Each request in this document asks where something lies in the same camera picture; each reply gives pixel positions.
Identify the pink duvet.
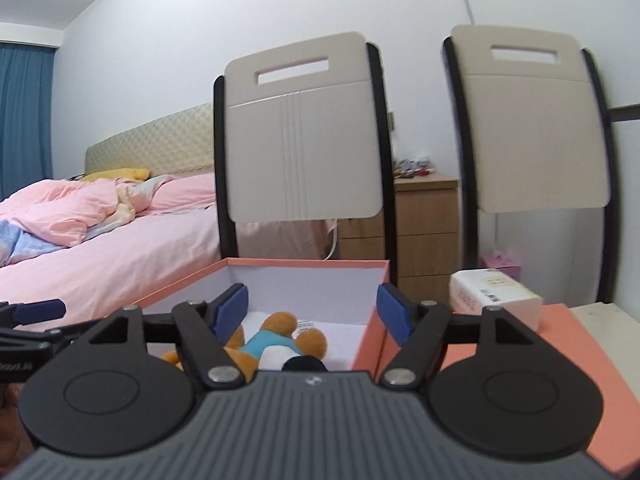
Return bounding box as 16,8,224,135
0,177,152,267

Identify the wooden nightstand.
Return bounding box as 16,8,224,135
336,172,461,307

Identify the bed with pink sheet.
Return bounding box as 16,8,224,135
0,200,331,332

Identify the white tissue pack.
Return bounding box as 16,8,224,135
448,269,544,333

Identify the beige chair with plain back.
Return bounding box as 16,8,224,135
441,24,623,306

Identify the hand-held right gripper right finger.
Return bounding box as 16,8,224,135
377,284,546,390

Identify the person's left hand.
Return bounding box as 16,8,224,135
0,385,25,467

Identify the white desktop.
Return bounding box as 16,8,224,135
569,303,640,358

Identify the blue curtain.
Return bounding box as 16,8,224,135
0,42,55,202

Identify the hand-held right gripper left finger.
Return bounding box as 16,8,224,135
70,284,257,394

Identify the clutter of small items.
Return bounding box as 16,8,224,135
392,155,437,179

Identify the pink storage box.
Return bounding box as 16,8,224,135
120,257,392,376

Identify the white cable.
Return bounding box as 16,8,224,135
324,217,342,262

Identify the pink pillow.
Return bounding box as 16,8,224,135
146,172,219,214

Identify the beige chair with striped back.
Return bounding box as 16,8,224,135
212,31,399,287

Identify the yellow pillow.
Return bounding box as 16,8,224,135
79,167,151,184

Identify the brown plush bear toy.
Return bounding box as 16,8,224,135
161,311,329,374

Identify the black metal bar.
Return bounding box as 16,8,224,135
606,104,640,123

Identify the pink box lid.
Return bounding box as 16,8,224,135
375,304,640,478

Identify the beige quilted headboard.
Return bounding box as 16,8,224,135
85,101,217,182

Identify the pink tissue box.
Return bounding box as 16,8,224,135
479,247,524,282

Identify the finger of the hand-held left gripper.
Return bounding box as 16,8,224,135
0,299,67,329
0,319,103,351

